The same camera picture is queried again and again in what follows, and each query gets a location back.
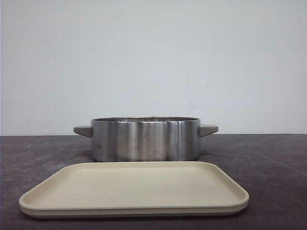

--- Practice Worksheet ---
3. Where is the stainless steel steamer pot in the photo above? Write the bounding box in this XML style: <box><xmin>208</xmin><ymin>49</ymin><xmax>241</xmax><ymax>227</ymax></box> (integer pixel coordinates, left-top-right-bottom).
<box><xmin>73</xmin><ymin>116</ymin><xmax>219</xmax><ymax>162</ymax></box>

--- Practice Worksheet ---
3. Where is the cream rectangular plastic tray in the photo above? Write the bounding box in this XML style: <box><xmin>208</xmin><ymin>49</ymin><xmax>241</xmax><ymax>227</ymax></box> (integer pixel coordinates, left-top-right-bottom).
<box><xmin>19</xmin><ymin>161</ymin><xmax>249</xmax><ymax>218</ymax></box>

